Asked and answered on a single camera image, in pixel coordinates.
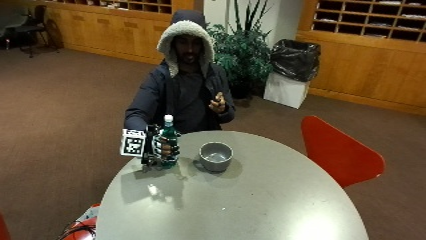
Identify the white marker cube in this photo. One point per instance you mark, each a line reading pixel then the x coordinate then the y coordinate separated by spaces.
pixel 132 143

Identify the green potted plant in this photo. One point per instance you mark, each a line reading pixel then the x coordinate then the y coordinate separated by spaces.
pixel 241 56

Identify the red chair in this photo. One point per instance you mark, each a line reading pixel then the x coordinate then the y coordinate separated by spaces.
pixel 337 153

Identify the black chair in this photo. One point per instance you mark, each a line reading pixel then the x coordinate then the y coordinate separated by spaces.
pixel 33 26

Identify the white bin with black bag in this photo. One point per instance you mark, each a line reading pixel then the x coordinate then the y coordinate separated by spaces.
pixel 290 73

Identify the wooden pigeonhole cabinet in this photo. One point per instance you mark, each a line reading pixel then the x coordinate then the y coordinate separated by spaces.
pixel 367 53
pixel 120 30

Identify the the person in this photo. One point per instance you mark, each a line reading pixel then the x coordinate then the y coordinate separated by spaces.
pixel 181 83

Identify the red and white bag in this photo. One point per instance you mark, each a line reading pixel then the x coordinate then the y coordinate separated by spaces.
pixel 81 223

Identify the grey mug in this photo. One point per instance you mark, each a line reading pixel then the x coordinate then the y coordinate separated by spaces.
pixel 214 156

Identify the green bottle with white cap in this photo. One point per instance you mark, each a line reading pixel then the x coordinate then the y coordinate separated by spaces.
pixel 168 133

